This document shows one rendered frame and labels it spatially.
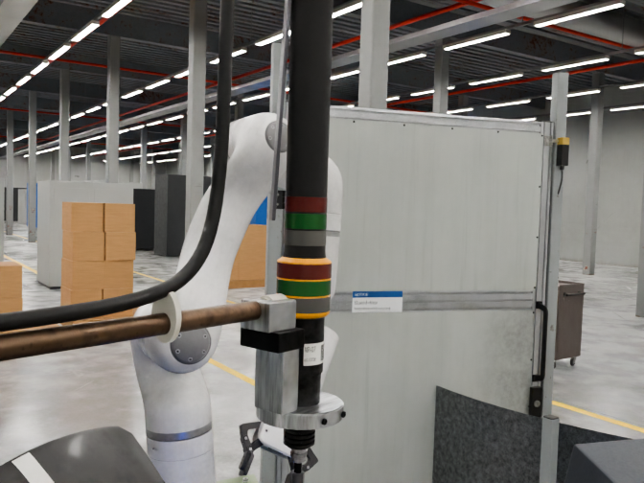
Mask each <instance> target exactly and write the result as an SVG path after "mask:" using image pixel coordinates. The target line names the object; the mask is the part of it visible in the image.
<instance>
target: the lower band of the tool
mask: <svg viewBox="0 0 644 483"><path fill-rule="evenodd" d="M277 262H278V263H283V264H294V265H328V264H331V263H332V262H331V261H330V260H329V259H327V258H325V259H295V258H286V257H281V258H280V259H278V260H277ZM277 279H280V280H286V281H297V282H323V281H330V280H331V279H325V280H294V279H285V278H279V277H277ZM285 296H286V297H289V298H305V299H313V298H326V297H330V296H331V295H327V296H319V297H298V296H287V295H285ZM328 314H330V312H329V311H328V312H323V313H296V318H303V319H311V318H322V317H326V316H327V315H328Z"/></svg>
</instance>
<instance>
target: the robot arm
mask: <svg viewBox="0 0 644 483"><path fill-rule="evenodd" d="M276 116H277V114H274V113H259V114H255V115H251V116H248V117H245V118H242V119H239V120H237V121H234V122H232V123H230V134H229V150H228V162H227V174H226V182H225V191H224V198H223V204H222V210H221V215H220V220H219V225H218V231H217V235H216V238H215V241H214V244H213V246H212V249H211V251H210V254H209V256H208V258H207V259H206V261H205V263H204V265H203V266H202V268H201V269H200V270H199V272H198V273H197V274H196V276H195V277H194V278H193V279H192V280H191V281H190V282H189V283H188V284H187V285H186V286H184V287H182V288H181V289H179V290H178V291H177V292H175V295H176V296H177V298H178V301H179V304H180V308H181V310H182V311H183V310H190V309H198V308H205V307H213V306H220V305H226V300H227V292H228V286H229V280H230V276H231V271H232V267H233V263H234V261H235V258H236V255H237V253H238V250H239V248H240V245H241V243H242V239H243V237H244V235H245V232H246V230H247V228H248V225H249V223H250V221H251V220H252V218H253V217H254V215H255V213H256V211H257V210H258V208H259V207H260V205H261V204H262V202H263V201H264V200H265V198H266V197H267V196H268V194H269V193H270V192H271V183H272V170H273V156H274V143H275V129H276ZM287 142H288V121H287V120H286V119H284V118H283V127H282V140H281V153H280V167H279V180H278V187H279V188H282V189H286V176H287ZM210 190H211V186H210V187H209V189H208V190H207V192H206V193H205V195H204V196H203V198H202V199H201V201H200V203H199V205H198V207H197V209H196V212H195V215H194V218H193V220H192V222H191V225H190V227H189V230H188V232H187V235H186V238H185V241H184V243H183V246H182V249H181V253H180V257H179V262H178V266H177V270H176V273H177V272H178V271H179V270H180V269H181V268H182V267H183V266H184V265H185V264H186V263H187V262H188V261H189V260H190V258H191V257H192V255H193V253H194V252H195V250H196V247H197V244H198V242H199V239H200V236H201V233H202V230H203V226H204V222H205V219H206V214H207V209H208V203H209V196H210ZM342 198H343V180H342V176H341V173H340V170H339V168H338V167H337V165H336V164H335V163H334V161H333V160H332V159H331V158H330V157H329V168H328V209H327V229H326V231H327V238H326V258H327V259H329V260H330V261H331V262H332V278H331V279H332V285H331V299H332V298H333V296H334V292H335V287H336V277H337V265H338V253H339V241H340V227H341V213H342ZM176 273H175V274H176ZM221 329H222V326H216V327H211V328H205V329H199V330H193V331H187V332H181V333H179V334H178V336H177V338H176V340H174V341H173V342H169V343H162V342H160V341H159V340H158V338H157V337H156V336H153V337H147V338H140V339H134V340H130V347H131V353H132V359H133V364H134V369H135V373H136V378H137V381H138V384H139V388H140V392H141V396H142V400H143V405H144V412H145V426H146V438H147V454H148V457H149V459H150V461H151V462H152V464H153V465H154V467H155V468H156V469H157V470H158V472H159V473H160V475H161V477H162V478H163V480H164V481H165V483H216V471H215V455H214V438H213V426H212V409H211V402H210V397H209V393H208V390H207V387H206V384H205V381H204V378H203V376H202V374H201V371H200V368H201V367H202V366H204V365H205V364H206V363H207V362H208V361H209V360H210V358H211V357H212V355H213V354H214V352H215V350H216V348H217V346H218V343H219V338H220V334H221ZM338 340H339V338H338V335H337V334H336V332H334V331H333V330H332V329H330V328H329V327H326V326H324V362H323V372H322V373H321V387H320V391H321V389H322V386H323V384H324V381H325V378H326V376H327V373H328V370H329V367H330V365H331V362H332V359H333V356H334V351H335V348H336V346H337V343H338ZM254 428H256V429H255V431H254V434H253V437H252V441H253V442H252V443H250V440H249V437H248V429H254ZM239 429H240V436H241V438H240V440H241V445H242V447H243V452H244V454H243V457H242V459H241V462H240V465H239V470H240V472H239V475H240V476H243V475H247V474H248V471H249V469H250V466H251V464H252V461H253V458H254V454H253V452H254V450H256V449H258V448H261V449H264V450H266V451H268V452H271V453H273V454H275V455H277V456H279V457H281V458H284V459H286V460H288V462H289V467H290V473H288V474H287V478H286V481H285V483H291V472H292V471H294V463H293V462H292V461H291V456H290V451H291V448H288V447H287V446H285V445H284V443H283V439H284V438H283V437H284V429H283V428H279V427H275V426H271V425H266V424H264V423H263V422H261V421H258V422H253V423H245V424H240V425H239Z"/></svg>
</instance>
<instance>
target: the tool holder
mask: <svg viewBox="0 0 644 483"><path fill-rule="evenodd" d="M260 297H262V296H260ZM260 297H252V298H244V299H241V302H249V301H258V303H259V304H260V306H261V309H262V314H261V316H260V318H259V319H257V320H252V321H246V322H241V345H242V346H245V347H249V348H254V349H256V364H255V400H254V406H255V407H256V416H257V418H258V419H259V420H260V421H261V422H263V423H264V424H266V425H269V426H275V427H279V428H284V429H294V430H312V429H320V428H325V427H329V426H334V425H336V424H338V423H339V422H340V421H341V420H342V419H343V418H345V416H346V412H345V411H343V409H344V403H343V401H342V400H341V399H340V398H338V397H337V396H335V395H333V394H330V393H326V392H322V391H320V403H319V404H317V405H314V406H308V407H297V403H298V371H299V349H302V348H304V346H305V330H304V329H301V328H296V327H295V324H296V300H294V299H281V300H264V299H261V298H260Z"/></svg>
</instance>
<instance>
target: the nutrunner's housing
mask: <svg viewBox="0 0 644 483"><path fill-rule="evenodd" d="M324 326H325V317H322V318H311V319H303V318H296V324H295V327H296V328H301V329H304V330H305V346H304V348H302V349H299V371H298V403H297V407H308V406H314V405H317V404H319V403H320V387H321V373H322V372H323V362H324ZM283 438H284V439H283V443H284V445H285V446H287V447H288V448H290V449H297V450H302V449H309V448H310V447H312V446H313V445H314V443H315V440H314V439H315V429H312V430H294V429H284V437H283Z"/></svg>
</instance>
